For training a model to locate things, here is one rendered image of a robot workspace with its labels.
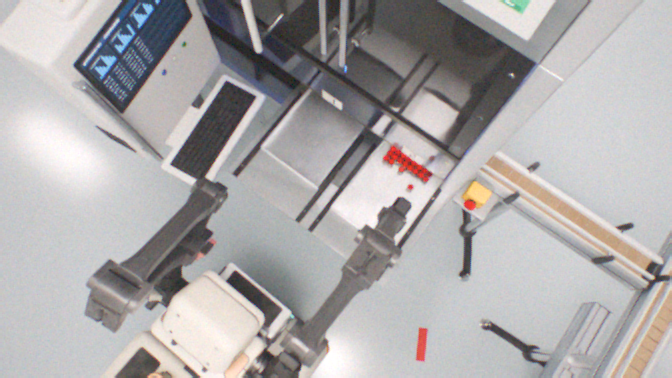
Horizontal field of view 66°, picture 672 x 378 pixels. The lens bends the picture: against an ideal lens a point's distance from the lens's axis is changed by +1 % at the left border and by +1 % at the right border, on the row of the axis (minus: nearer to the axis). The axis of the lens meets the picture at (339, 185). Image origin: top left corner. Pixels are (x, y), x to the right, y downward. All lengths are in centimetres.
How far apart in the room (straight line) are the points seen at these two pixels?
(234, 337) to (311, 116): 94
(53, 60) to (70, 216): 169
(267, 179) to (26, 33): 85
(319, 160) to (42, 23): 94
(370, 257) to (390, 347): 156
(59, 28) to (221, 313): 79
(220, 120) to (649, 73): 248
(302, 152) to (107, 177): 141
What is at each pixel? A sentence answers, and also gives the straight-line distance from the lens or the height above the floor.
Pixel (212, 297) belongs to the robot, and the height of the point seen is 135.
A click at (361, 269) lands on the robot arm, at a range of 113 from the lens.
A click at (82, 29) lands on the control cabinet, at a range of 146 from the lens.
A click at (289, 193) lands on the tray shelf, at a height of 88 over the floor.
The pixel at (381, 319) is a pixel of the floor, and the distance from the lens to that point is 267.
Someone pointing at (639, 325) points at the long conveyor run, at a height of 93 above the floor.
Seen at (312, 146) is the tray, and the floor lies 88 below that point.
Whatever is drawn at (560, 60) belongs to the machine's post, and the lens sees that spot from 101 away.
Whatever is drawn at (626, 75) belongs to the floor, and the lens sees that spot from 343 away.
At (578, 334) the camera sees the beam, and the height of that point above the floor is 55.
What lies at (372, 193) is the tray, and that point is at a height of 88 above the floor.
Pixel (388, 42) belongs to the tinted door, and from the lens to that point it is 130.
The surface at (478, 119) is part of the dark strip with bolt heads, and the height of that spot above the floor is 148.
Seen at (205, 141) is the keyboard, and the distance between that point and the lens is 200.
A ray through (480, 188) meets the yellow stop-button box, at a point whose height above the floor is 103.
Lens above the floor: 266
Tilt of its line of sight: 75 degrees down
